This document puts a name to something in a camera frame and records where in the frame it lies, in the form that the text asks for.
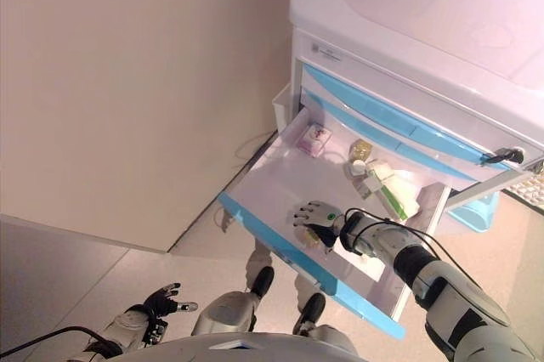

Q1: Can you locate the robot right hand black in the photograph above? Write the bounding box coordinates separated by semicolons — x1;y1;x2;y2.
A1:
290;200;343;253

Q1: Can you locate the robot left hand black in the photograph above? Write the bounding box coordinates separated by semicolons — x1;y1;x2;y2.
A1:
144;281;199;319

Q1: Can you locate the blue fronted cart drawer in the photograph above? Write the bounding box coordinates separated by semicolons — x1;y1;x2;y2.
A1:
298;61;526;173
217;105;452;342
300;89;482;183

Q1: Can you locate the small white medicine box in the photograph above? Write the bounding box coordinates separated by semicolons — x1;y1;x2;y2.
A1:
352;174;384;202
366;157;397;181

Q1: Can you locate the pink medicine box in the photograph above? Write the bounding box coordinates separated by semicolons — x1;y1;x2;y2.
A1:
297;122;334;156

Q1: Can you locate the small white capped bottle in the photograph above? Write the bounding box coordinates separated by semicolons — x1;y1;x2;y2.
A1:
344;158;371;181

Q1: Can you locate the robot left leg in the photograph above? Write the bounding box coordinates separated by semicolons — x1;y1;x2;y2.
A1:
190;248;275;338

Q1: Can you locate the robot leg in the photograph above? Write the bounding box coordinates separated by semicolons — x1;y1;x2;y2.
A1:
292;274;354;342
190;248;275;338

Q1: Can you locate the long white green box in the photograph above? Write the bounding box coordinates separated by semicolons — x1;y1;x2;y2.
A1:
368;166;422;223

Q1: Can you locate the robot torso grey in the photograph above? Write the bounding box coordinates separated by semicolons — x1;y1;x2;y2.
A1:
113;331;359;362

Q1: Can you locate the robot right leg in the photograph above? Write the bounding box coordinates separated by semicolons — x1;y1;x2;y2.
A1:
292;274;354;342

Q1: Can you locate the white side bin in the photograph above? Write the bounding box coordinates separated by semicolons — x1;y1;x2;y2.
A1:
271;82;295;136

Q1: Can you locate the blue lidded waste bin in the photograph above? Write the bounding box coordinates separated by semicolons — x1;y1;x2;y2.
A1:
447;190;501;235

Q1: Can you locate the black key in lock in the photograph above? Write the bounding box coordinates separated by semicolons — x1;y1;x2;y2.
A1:
479;145;526;167

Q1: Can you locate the white mesh basket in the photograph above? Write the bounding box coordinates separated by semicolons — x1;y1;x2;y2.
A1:
502;165;544;211

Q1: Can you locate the white medical cart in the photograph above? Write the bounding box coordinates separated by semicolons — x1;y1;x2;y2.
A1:
289;0;544;211

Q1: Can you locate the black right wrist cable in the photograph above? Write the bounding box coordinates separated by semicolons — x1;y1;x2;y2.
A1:
345;207;452;270

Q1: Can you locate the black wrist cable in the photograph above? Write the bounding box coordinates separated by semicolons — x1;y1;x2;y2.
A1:
0;325;112;359
345;207;452;270

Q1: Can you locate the white floor cable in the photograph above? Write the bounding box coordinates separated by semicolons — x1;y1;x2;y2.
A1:
231;131;278;160

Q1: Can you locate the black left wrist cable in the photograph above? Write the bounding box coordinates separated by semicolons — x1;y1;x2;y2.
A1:
0;325;112;359

